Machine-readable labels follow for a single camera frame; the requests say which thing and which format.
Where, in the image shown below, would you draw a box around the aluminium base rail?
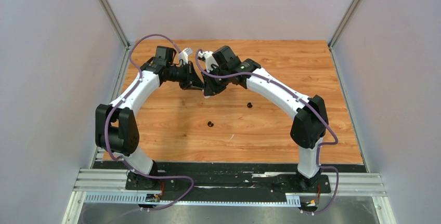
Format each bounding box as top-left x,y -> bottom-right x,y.
73,169 -> 386,207

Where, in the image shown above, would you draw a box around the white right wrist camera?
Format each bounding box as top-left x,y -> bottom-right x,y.
198,51 -> 217,73

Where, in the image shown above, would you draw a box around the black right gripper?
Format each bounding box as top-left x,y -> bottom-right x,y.
202,64 -> 231,96

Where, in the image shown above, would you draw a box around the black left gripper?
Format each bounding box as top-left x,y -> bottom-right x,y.
167,61 -> 205,90

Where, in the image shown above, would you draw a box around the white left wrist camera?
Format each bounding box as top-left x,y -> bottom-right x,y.
177,48 -> 193,65

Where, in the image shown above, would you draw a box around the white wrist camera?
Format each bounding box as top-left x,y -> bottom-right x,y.
177,48 -> 193,65
198,51 -> 217,73

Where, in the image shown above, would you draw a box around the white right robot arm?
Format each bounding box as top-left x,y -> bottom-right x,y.
196,46 -> 328,192

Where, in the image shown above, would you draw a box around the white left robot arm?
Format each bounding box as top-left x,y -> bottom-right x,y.
95,46 -> 204,189

